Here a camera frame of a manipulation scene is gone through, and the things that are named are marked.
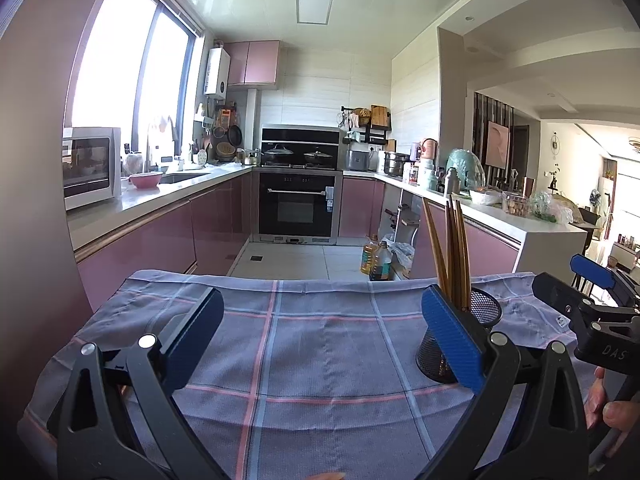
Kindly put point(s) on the white toaster oven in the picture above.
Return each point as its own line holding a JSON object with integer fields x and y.
{"x": 112, "y": 160}

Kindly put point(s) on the white peninsula countertop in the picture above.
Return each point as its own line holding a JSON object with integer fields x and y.
{"x": 550, "y": 240}

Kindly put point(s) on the ceiling light panel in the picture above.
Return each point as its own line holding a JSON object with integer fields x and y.
{"x": 314, "y": 7}

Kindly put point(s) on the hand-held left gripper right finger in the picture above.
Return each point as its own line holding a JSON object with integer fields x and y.
{"x": 447, "y": 340}

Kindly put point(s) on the white water heater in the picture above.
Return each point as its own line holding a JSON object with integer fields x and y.
{"x": 216, "y": 72}

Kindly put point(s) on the woven basket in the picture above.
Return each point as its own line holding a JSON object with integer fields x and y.
{"x": 226, "y": 150}

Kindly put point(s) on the blue plaid tablecloth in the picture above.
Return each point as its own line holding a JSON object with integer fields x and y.
{"x": 325, "y": 360}

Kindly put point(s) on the kitchen window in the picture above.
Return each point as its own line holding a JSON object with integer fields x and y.
{"x": 115, "y": 70}

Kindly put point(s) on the white sink countertop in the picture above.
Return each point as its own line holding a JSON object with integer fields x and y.
{"x": 130, "y": 205}

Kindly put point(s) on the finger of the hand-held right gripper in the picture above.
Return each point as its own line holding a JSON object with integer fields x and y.
{"x": 595, "y": 265}
{"x": 557, "y": 292}

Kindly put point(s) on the yellow oil bottle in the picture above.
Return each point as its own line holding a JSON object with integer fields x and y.
{"x": 369, "y": 257}

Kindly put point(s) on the bundle of wooden chopsticks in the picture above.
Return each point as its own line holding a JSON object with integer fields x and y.
{"x": 452, "y": 260}

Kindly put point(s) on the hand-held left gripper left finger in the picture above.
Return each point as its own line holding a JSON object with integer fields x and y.
{"x": 192, "y": 340}

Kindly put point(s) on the black range hood stove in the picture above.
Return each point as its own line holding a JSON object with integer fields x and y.
{"x": 300, "y": 135}

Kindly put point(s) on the small pink base cabinet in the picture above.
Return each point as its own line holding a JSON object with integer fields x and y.
{"x": 356, "y": 205}

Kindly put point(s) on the white bowl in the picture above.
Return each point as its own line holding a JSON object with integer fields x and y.
{"x": 486, "y": 197}

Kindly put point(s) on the dark oil bottle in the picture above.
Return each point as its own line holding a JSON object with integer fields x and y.
{"x": 381, "y": 267}

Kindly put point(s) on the pink peninsula cabinet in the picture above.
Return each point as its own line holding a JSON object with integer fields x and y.
{"x": 492, "y": 255}

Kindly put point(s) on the person's right hand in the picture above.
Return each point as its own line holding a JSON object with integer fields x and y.
{"x": 622, "y": 415}

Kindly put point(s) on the wooden slat partition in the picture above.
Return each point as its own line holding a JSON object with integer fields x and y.
{"x": 480, "y": 125}

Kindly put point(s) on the pink kettle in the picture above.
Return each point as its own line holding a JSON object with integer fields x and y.
{"x": 429, "y": 149}

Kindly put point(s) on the black wok with lid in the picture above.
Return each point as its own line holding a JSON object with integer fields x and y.
{"x": 279, "y": 152}

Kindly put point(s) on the long pink base cabinet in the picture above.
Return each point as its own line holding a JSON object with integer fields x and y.
{"x": 145, "y": 255}

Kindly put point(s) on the black wall rack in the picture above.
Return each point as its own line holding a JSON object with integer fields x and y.
{"x": 372, "y": 135}

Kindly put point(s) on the black mesh utensil holder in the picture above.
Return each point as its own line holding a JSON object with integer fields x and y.
{"x": 487, "y": 310}

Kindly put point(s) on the steel sink faucet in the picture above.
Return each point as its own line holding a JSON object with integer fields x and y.
{"x": 173, "y": 132}

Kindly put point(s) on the bag of greens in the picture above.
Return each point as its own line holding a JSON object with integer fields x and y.
{"x": 547, "y": 207}

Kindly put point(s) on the white container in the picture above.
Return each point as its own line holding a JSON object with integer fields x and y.
{"x": 426, "y": 172}

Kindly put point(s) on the pink bowl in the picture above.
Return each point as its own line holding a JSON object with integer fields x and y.
{"x": 146, "y": 180}

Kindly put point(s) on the black built-in oven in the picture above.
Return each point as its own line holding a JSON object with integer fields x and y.
{"x": 297, "y": 207}

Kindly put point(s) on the black pan with lid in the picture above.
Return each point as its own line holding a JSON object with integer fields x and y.
{"x": 317, "y": 156}

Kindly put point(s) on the pink wall picture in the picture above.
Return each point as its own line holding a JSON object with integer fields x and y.
{"x": 498, "y": 144}

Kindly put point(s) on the hanging frying pan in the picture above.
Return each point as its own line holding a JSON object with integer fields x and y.
{"x": 235, "y": 136}

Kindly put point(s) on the white spotted jar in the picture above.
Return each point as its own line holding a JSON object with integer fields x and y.
{"x": 201, "y": 157}

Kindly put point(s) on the steel stockpot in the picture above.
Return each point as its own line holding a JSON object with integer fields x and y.
{"x": 395, "y": 164}

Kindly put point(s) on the green glass jug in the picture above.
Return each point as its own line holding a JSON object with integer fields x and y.
{"x": 462, "y": 162}

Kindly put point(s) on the clear plastic bag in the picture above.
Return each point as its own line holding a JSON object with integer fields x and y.
{"x": 402, "y": 255}

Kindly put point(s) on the wooden cutting board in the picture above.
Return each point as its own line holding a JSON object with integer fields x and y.
{"x": 380, "y": 116}

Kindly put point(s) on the steel kettle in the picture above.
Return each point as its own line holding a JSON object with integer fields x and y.
{"x": 251, "y": 159}

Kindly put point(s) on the wall clock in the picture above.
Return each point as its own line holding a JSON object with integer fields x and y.
{"x": 555, "y": 144}

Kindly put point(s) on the pink wall cabinet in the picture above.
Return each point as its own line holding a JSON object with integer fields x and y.
{"x": 255, "y": 62}

